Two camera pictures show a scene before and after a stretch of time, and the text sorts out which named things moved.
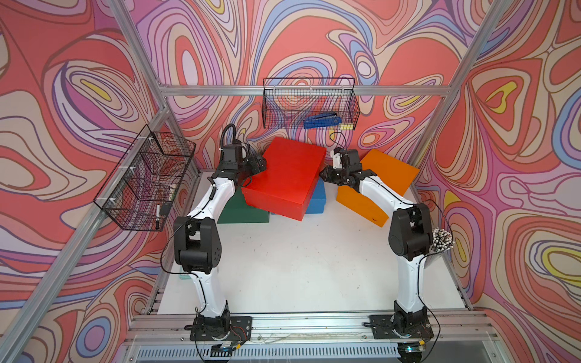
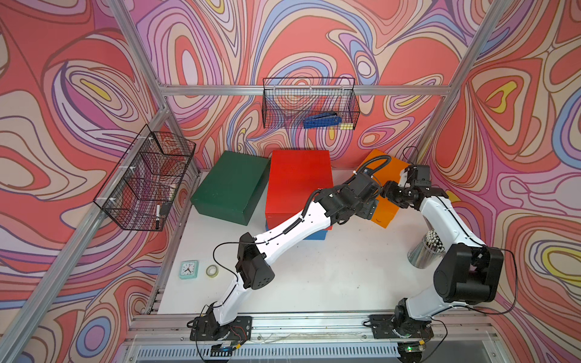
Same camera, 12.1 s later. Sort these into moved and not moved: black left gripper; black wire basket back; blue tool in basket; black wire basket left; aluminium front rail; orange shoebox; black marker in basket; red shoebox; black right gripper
Moved: black left gripper; red shoebox; black right gripper
Not moved: black wire basket left; black marker in basket; black wire basket back; orange shoebox; aluminium front rail; blue tool in basket
